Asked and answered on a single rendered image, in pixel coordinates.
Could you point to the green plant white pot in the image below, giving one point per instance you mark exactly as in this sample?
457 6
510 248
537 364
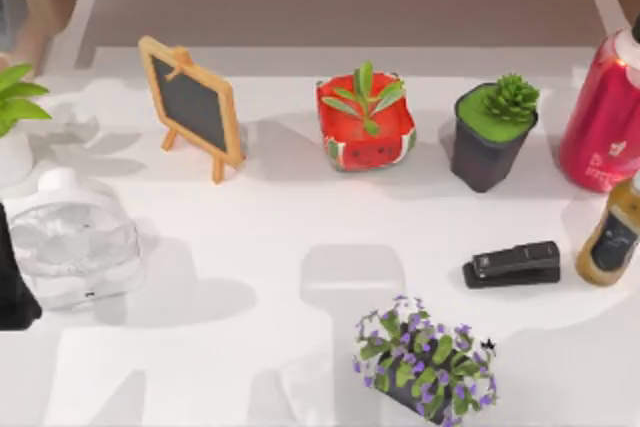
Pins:
12 117

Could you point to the clear white desk fan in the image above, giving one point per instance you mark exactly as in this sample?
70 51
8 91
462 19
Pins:
75 247

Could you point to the purple flower plant black pot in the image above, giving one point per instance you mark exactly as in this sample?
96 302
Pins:
425 362

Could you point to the yellow bottle black label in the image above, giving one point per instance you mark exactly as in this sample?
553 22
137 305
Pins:
612 242

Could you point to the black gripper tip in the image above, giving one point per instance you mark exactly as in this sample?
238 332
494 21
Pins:
12 292

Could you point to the red watermelon plant pot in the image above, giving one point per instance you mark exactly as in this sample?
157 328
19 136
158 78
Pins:
367 139

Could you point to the red bottle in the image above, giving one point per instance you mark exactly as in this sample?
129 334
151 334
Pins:
602 122

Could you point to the black pot green succulent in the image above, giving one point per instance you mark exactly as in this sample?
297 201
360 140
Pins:
487 147

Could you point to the black stapler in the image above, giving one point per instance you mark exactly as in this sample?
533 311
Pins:
515 264

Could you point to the wooden framed blackboard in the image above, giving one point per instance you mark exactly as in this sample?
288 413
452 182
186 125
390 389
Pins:
192 102

